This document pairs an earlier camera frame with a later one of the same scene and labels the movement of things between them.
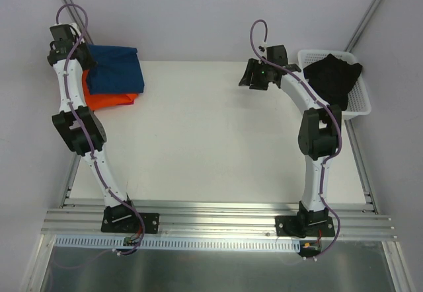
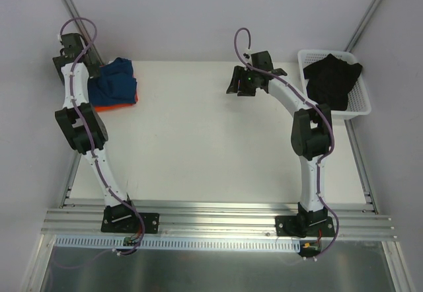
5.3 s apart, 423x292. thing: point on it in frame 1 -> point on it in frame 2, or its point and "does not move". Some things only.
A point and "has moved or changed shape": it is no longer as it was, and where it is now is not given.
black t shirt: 332,78 does not move
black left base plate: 121,219 does not move
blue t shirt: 118,70 has moved or changed shape
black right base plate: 294,226 does not move
